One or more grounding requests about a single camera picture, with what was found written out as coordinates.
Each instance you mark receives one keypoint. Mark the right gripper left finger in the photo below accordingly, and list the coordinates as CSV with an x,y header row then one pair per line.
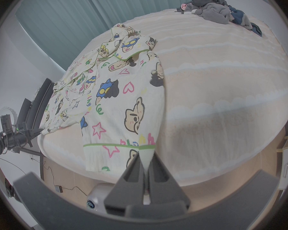
x,y
129,190

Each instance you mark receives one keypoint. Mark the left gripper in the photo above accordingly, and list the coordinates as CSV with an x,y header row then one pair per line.
x,y
20,140

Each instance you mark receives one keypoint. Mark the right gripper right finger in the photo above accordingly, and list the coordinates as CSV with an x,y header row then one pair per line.
x,y
165,190

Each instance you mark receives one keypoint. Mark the white printed pyjama top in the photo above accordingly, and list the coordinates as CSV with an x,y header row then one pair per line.
x,y
110,92

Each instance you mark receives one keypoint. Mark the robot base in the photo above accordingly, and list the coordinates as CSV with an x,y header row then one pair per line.
x,y
98,195

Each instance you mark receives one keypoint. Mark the pile of clothes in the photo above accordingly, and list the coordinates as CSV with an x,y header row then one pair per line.
x,y
213,11

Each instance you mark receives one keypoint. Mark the black chest of drawers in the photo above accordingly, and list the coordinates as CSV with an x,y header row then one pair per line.
x,y
36,104

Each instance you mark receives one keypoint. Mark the bed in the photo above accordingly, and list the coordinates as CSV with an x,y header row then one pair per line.
x,y
218,92

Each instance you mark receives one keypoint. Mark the blue-green curtain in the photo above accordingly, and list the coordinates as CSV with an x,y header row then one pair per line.
x,y
74,20

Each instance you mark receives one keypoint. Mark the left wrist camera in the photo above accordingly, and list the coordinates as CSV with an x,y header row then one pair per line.
x,y
24,127

